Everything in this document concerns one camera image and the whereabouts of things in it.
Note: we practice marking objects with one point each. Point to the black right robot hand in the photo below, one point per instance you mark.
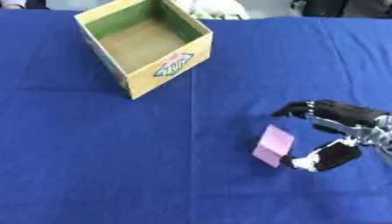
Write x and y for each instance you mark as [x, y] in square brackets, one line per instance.
[342, 112]

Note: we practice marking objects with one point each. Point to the tan cardboard box green inside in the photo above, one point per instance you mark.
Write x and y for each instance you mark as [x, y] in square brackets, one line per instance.
[145, 43]

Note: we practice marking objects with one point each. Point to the pink block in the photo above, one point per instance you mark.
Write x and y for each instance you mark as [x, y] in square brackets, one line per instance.
[275, 144]

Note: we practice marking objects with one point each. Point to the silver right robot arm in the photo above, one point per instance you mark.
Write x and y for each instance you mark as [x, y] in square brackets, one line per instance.
[380, 132]

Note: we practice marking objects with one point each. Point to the person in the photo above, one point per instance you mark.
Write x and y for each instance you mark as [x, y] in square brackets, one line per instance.
[23, 3]
[342, 7]

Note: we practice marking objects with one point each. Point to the white object behind table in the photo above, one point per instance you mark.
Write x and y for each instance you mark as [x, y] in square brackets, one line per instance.
[217, 8]

